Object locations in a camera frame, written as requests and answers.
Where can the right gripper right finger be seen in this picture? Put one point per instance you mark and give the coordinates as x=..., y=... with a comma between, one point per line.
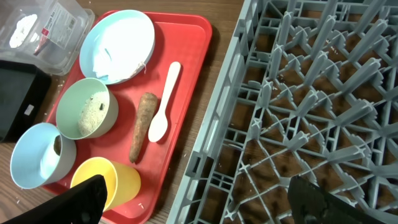
x=311, y=204

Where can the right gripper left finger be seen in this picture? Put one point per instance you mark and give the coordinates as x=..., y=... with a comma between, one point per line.
x=81, y=204

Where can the yellow cup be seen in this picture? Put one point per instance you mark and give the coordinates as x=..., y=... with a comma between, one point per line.
x=123, y=183

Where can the light blue bowl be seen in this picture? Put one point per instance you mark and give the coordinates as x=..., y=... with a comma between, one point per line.
x=34, y=162

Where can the brown food scrap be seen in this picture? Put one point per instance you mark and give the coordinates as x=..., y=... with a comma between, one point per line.
x=57, y=145

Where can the pile of white rice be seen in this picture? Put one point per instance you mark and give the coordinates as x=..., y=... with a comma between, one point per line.
x=93, y=112

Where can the green bowl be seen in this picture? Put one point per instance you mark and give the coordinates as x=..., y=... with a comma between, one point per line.
x=72, y=103

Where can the brown carrot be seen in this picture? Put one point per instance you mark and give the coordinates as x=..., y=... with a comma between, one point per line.
x=144, y=115

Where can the light blue plate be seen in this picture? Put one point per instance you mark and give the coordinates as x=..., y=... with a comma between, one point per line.
x=118, y=47

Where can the white tissue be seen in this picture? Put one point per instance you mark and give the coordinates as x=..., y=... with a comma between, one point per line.
x=22, y=30

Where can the grey dishwasher rack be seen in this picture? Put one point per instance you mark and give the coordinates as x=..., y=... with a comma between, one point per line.
x=308, y=89

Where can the black waste tray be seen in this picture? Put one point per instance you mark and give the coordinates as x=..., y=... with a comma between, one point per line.
x=23, y=89

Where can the clear plastic waste bin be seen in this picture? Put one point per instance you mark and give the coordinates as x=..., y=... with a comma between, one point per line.
x=54, y=41

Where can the white plastic spoon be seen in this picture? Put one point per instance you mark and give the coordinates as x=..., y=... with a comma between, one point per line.
x=159, y=123

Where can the red serving tray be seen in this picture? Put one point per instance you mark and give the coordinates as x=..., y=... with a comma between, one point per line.
x=182, y=38

